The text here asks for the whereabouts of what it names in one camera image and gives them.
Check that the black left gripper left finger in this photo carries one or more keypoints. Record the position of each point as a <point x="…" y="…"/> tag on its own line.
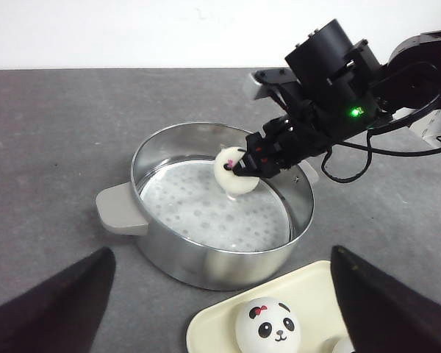
<point x="63" y="313"/>

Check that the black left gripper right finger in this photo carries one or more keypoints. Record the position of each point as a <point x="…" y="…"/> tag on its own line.
<point x="380" y="313"/>

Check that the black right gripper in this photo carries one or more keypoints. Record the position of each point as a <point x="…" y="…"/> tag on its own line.
<point x="331" y="101"/>

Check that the panda bun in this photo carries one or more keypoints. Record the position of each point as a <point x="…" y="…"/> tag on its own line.
<point x="223" y="171"/>
<point x="267" y="324"/>
<point x="344" y="345"/>

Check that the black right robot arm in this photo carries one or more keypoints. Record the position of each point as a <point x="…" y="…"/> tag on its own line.
<point x="407" y="87"/>

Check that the cream rectangular plastic tray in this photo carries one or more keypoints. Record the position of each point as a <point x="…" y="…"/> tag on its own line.
<point x="308" y="292"/>

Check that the white perforated steamer liner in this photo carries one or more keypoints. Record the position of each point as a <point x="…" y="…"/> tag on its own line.
<point x="186" y="198"/>

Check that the stainless steel steamer pot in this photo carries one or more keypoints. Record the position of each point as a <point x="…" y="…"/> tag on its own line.
<point x="123" y="212"/>

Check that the white box at table edge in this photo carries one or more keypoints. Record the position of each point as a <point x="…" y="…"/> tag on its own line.
<point x="429" y="129"/>

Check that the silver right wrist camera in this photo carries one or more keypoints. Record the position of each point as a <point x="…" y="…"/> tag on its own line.
<point x="258" y="84"/>

